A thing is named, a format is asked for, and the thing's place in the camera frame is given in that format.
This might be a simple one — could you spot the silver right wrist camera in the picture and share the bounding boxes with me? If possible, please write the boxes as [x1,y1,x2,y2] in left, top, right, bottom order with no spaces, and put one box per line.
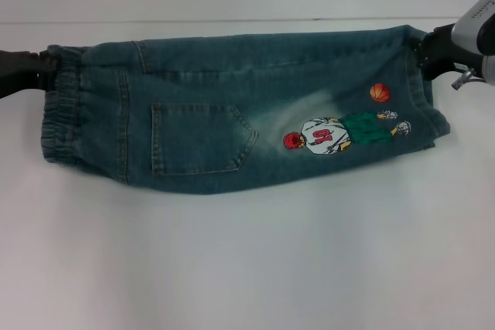
[450,0,495,55]

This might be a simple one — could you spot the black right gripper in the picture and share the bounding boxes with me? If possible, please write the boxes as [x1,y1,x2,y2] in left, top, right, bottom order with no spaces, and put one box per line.
[408,23,484,80]

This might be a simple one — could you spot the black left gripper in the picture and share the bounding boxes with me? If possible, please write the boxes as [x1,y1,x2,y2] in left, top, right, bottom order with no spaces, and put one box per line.
[0,49,63,100]

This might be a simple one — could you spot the blue denim shorts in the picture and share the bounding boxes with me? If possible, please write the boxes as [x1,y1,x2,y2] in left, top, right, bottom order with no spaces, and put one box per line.
[40,25,452,196]

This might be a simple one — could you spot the silver right wrist cable plug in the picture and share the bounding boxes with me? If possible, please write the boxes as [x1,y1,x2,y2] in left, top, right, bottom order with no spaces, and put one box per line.
[450,67,479,90]

